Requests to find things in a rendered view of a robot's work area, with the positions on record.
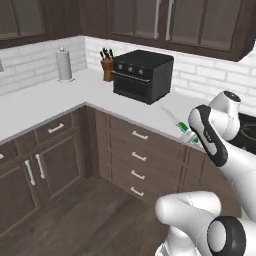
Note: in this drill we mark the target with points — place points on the black toaster oven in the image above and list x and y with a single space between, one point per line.
146 78

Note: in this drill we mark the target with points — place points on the black hob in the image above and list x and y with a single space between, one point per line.
247 133

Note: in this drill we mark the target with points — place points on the dark glass cupboard door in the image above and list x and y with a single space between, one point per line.
23 16
213 23
136 16

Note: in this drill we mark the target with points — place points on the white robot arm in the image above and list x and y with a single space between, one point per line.
203 213

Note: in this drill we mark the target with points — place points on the wooden knife block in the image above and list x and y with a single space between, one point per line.
107 68

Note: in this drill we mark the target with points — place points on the white paper towel roll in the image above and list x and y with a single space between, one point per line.
63 65

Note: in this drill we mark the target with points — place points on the dark wooden cupboard door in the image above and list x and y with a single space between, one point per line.
206 180
15 196
61 163

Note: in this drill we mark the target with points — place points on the dark wooden drawer front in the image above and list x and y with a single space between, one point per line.
160 161
41 135
8 151
160 140
156 180
151 196

